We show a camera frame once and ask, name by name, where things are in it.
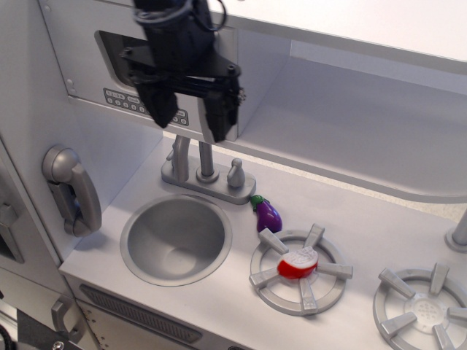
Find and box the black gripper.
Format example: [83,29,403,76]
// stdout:
[120,16,242,142]

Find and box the white microwave door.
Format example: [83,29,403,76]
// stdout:
[36,0,242,143]

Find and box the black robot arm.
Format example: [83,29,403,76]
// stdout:
[120,1,244,143]

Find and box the grey toy faucet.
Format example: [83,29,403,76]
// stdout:
[161,136,256,205]

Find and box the purple toy eggplant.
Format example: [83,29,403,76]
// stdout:
[250,195,282,233]

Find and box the round metal sink bowl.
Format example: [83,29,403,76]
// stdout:
[120,195,232,287]

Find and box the white upper shelf cabinet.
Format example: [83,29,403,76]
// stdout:
[225,1,466,203]

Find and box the red white toy food slice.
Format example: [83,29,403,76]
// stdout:
[277,246,319,279]

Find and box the grey left stove burner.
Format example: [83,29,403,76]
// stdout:
[249,224,353,316]

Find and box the grey stove burner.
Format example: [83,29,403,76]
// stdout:
[373,263,466,349]
[249,224,353,316]

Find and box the grey support pole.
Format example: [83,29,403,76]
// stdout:
[444,211,467,254]

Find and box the grey right stove burner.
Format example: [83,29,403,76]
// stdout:
[373,263,466,349]

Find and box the grey fridge door handle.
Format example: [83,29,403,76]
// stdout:
[1,203,18,235]

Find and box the grey oven door handle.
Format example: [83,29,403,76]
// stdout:
[50,296,85,344]

